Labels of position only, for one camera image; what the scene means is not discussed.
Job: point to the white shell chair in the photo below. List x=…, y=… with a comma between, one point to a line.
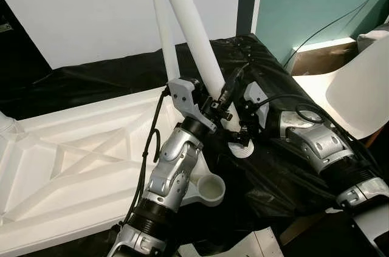
x=358, y=87

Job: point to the small grey metal plate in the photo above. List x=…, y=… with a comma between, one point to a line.
x=5, y=27

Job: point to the black table cloth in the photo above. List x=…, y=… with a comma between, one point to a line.
x=273, y=56

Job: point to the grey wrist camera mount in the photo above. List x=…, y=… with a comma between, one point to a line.
x=255, y=96
x=185, y=96

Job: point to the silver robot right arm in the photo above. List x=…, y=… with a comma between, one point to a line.
x=322, y=141

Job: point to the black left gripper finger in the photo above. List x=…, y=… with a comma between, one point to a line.
x=234, y=84

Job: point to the white bag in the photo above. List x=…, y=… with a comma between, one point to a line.
x=371, y=38

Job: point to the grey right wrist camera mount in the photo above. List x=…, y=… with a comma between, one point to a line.
x=255, y=96

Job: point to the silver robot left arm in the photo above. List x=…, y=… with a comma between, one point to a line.
x=170, y=172

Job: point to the white plastic table top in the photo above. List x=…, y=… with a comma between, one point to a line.
x=73, y=166

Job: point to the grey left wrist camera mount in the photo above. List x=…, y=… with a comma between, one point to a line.
x=185, y=96

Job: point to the large white backdrop panel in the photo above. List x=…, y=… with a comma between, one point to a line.
x=91, y=14

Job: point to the brown box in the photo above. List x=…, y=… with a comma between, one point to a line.
x=322, y=59

